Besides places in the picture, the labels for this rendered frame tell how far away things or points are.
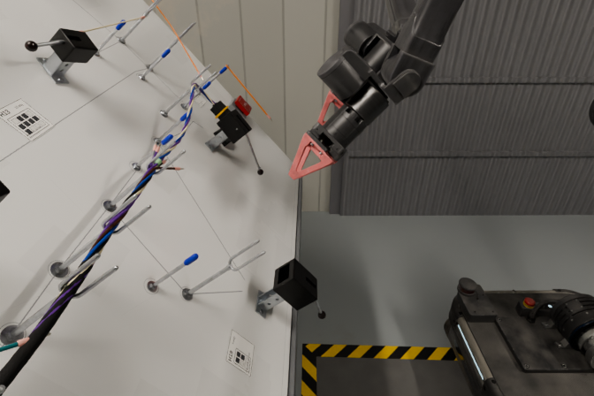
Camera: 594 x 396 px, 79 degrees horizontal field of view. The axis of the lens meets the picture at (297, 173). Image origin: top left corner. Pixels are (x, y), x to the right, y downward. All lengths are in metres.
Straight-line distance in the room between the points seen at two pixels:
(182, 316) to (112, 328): 0.10
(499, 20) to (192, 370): 2.08
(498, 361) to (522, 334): 0.16
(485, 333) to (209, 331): 1.26
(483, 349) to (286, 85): 1.54
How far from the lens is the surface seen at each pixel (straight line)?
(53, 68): 0.65
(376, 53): 0.72
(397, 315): 1.92
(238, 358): 0.58
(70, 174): 0.54
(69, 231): 0.50
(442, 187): 2.51
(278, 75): 2.10
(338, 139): 0.61
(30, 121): 0.57
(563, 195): 2.93
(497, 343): 1.64
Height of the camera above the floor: 1.43
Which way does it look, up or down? 29 degrees down
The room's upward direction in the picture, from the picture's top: straight up
